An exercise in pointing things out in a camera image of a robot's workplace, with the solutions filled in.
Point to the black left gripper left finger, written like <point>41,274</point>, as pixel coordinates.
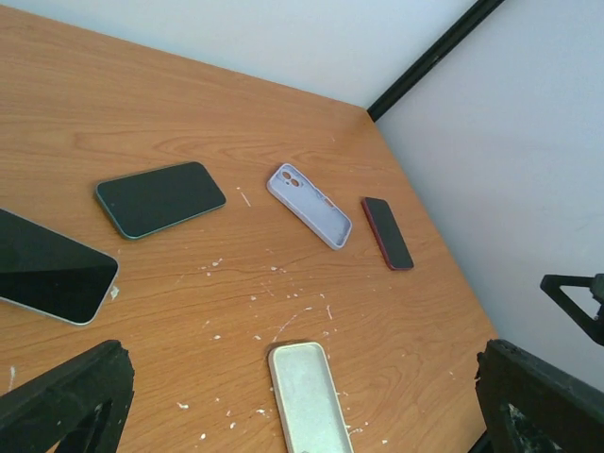
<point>79,406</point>

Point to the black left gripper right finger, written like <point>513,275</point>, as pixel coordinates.
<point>529,405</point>

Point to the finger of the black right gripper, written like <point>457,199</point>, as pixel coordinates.
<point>592,326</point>

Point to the white-edged black phone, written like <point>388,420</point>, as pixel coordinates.
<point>47,272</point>

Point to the cream phone case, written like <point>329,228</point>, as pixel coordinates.
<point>309,410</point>

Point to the red-edged black phone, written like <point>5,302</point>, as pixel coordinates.
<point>388,235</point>

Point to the green-edged black phone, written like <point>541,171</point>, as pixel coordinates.
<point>141,204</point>

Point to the lavender phone case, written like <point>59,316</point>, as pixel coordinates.
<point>310,205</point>

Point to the black corner frame post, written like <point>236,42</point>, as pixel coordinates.
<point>460,30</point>

